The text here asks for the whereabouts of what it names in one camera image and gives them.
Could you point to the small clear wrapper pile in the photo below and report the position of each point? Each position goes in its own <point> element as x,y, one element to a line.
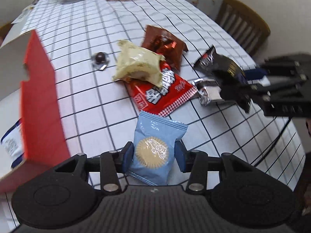
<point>24,14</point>

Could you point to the wrapped chocolate ball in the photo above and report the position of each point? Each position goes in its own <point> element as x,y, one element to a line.
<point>100,58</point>

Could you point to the red cardboard box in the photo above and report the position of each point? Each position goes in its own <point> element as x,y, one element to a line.
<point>41,102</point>

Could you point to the cream snack packet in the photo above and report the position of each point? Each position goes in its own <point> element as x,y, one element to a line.
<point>138,63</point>

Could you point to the silver snack packet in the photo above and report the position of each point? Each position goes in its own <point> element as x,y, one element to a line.
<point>209,94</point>

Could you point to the black snack packet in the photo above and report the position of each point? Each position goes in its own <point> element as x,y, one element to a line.
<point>218,63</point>

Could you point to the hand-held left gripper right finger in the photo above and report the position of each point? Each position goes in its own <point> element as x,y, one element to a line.
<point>181,157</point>

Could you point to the white drawer cabinet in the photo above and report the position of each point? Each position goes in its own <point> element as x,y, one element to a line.
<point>209,2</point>

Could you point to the light blue snack packet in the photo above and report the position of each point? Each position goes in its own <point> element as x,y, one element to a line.
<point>155,138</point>

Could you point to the wooden slatted chair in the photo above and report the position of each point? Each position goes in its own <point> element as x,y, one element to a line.
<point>240,21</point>

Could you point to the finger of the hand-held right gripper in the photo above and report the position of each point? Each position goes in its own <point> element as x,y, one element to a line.
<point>255,74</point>
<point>233,94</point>

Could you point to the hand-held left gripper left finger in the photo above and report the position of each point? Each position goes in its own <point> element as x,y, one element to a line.
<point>127,157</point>

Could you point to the brown cookie packet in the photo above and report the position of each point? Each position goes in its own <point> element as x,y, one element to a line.
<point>160,41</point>

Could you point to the checked white tablecloth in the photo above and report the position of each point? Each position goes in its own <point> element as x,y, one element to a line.
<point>97,116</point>

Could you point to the white blue snack packet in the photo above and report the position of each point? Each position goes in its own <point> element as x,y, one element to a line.
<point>12,140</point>

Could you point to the red snack packet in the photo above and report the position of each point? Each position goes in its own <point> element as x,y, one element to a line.
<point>167,94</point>

